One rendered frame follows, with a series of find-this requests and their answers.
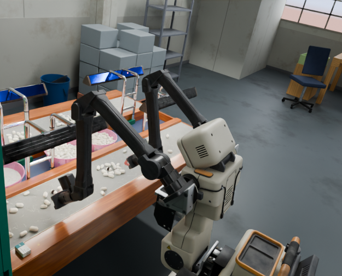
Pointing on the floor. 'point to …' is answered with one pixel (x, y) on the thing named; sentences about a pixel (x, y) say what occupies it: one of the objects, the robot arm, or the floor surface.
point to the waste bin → (55, 88)
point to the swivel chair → (318, 65)
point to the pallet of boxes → (117, 55)
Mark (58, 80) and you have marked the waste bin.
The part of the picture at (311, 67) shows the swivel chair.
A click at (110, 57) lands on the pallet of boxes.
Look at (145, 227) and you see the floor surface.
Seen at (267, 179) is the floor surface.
